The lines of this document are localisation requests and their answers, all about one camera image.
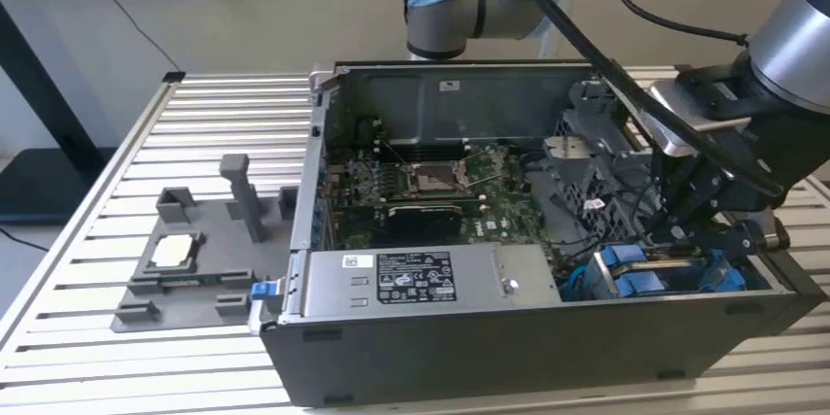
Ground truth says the black wire with white tag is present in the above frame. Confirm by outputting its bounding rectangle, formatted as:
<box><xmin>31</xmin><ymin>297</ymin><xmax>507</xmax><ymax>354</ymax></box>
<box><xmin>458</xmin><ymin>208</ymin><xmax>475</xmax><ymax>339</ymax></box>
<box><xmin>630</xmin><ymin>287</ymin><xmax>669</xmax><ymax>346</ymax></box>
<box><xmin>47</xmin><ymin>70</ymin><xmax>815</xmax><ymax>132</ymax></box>
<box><xmin>543</xmin><ymin>166</ymin><xmax>675</xmax><ymax>260</ymax></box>

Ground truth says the grey metal drive cage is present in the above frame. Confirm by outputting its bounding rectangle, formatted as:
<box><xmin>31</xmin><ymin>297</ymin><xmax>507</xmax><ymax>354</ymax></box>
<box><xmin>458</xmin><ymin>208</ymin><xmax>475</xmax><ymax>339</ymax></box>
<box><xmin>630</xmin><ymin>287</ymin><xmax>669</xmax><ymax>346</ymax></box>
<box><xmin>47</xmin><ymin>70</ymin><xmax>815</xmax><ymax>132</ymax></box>
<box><xmin>540</xmin><ymin>78</ymin><xmax>657</xmax><ymax>192</ymax></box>

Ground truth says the green motherboard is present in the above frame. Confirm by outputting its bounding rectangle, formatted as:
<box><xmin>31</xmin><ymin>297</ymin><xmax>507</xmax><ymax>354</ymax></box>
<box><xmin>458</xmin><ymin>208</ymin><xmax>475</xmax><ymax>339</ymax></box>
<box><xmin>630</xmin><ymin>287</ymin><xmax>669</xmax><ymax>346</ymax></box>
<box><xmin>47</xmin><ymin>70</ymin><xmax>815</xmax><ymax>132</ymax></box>
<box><xmin>323</xmin><ymin>142</ymin><xmax>559</xmax><ymax>251</ymax></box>

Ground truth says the silver power supply unit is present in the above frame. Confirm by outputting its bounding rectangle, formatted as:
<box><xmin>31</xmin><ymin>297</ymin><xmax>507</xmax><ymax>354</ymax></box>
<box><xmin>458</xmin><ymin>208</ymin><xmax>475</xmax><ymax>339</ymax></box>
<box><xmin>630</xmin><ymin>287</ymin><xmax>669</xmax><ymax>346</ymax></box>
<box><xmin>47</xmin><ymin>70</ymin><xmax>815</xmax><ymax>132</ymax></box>
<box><xmin>300</xmin><ymin>244</ymin><xmax>563</xmax><ymax>319</ymax></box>

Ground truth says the CPU socket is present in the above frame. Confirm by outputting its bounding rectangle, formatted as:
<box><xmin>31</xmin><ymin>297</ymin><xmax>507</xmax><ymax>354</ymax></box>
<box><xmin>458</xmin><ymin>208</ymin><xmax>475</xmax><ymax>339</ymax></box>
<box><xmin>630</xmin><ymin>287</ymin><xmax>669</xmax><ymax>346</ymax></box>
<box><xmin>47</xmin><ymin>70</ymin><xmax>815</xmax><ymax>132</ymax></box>
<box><xmin>400</xmin><ymin>161</ymin><xmax>468</xmax><ymax>197</ymax></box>

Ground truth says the black graphics card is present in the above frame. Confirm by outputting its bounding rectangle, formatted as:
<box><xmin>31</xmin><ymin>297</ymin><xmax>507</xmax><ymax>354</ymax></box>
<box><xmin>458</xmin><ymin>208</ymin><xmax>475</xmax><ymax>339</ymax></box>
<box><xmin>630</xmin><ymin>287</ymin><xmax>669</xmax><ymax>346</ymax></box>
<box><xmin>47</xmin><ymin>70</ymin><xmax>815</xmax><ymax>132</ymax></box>
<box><xmin>386</xmin><ymin>203</ymin><xmax>468</xmax><ymax>249</ymax></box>

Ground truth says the black open PC case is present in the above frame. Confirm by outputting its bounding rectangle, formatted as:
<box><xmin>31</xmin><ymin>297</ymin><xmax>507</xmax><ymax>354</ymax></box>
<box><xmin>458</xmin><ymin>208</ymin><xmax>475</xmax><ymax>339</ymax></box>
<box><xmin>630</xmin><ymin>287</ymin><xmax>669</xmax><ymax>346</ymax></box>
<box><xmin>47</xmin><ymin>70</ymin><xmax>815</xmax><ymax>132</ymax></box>
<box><xmin>258</xmin><ymin>57</ymin><xmax>829</xmax><ymax>409</ymax></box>

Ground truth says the blue case latch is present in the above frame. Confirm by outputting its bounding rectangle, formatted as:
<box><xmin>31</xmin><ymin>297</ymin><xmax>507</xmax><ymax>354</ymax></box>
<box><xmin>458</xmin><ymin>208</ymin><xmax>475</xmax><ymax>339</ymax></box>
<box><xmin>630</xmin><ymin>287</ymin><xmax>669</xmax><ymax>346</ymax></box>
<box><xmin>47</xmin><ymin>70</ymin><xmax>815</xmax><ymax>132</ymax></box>
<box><xmin>248</xmin><ymin>278</ymin><xmax>280</xmax><ymax>302</ymax></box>

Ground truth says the grey parts rack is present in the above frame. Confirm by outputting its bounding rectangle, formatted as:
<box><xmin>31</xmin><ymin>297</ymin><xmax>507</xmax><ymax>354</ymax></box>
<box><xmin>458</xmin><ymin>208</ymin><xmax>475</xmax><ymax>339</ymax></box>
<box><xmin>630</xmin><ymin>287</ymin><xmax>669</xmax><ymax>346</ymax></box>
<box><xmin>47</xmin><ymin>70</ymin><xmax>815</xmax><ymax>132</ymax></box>
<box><xmin>111</xmin><ymin>153</ymin><xmax>300</xmax><ymax>336</ymax></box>

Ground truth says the silver CPU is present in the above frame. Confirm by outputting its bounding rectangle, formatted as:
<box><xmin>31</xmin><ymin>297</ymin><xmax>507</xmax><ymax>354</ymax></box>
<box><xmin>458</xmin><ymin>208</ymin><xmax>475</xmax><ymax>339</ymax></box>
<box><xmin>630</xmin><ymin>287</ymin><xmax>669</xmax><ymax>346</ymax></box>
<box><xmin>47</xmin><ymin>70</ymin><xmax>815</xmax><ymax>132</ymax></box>
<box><xmin>149</xmin><ymin>234</ymin><xmax>200</xmax><ymax>268</ymax></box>

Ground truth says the black monitor stand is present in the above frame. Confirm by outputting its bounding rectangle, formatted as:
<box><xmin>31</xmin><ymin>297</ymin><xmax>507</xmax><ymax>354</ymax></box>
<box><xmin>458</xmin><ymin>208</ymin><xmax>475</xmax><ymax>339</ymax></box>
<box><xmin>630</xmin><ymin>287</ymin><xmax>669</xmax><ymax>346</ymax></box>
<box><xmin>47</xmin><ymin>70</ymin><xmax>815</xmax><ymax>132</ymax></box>
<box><xmin>0</xmin><ymin>1</ymin><xmax>117</xmax><ymax>226</ymax></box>

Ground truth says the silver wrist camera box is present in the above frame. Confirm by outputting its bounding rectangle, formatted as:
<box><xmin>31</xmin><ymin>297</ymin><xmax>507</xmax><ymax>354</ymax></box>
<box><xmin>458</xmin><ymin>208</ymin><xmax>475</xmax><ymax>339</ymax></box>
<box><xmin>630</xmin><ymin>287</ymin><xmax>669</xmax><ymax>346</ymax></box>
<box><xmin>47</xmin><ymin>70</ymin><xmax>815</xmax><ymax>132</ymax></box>
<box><xmin>647</xmin><ymin>78</ymin><xmax>758</xmax><ymax>158</ymax></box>

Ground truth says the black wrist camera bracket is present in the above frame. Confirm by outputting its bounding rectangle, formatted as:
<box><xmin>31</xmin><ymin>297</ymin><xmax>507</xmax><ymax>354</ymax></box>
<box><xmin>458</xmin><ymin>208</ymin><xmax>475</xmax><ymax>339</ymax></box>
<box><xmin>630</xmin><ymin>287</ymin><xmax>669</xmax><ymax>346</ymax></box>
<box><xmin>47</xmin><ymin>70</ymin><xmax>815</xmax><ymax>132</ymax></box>
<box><xmin>673</xmin><ymin>62</ymin><xmax>779</xmax><ymax>132</ymax></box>

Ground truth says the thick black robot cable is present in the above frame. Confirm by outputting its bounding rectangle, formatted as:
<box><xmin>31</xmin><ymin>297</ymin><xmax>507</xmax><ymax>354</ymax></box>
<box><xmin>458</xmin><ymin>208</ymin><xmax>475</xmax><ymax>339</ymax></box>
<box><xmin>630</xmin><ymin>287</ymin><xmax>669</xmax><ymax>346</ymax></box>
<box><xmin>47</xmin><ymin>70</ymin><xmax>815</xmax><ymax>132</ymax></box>
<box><xmin>499</xmin><ymin>0</ymin><xmax>786</xmax><ymax>191</ymax></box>

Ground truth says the blue wire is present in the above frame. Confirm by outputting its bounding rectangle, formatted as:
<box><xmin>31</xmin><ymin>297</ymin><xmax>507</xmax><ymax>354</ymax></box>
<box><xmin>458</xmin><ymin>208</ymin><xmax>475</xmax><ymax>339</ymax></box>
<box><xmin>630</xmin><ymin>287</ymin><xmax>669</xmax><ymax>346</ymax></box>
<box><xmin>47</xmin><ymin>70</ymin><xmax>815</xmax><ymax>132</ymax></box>
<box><xmin>560</xmin><ymin>263</ymin><xmax>595</xmax><ymax>300</ymax></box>

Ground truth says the thin black floor cable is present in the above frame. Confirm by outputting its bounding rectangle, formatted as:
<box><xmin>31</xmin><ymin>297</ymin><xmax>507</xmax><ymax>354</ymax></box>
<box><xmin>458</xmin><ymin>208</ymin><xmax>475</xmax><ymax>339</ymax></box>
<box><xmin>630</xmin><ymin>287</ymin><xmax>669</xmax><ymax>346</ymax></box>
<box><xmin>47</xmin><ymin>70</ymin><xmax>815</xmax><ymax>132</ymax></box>
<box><xmin>0</xmin><ymin>227</ymin><xmax>51</xmax><ymax>252</ymax></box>

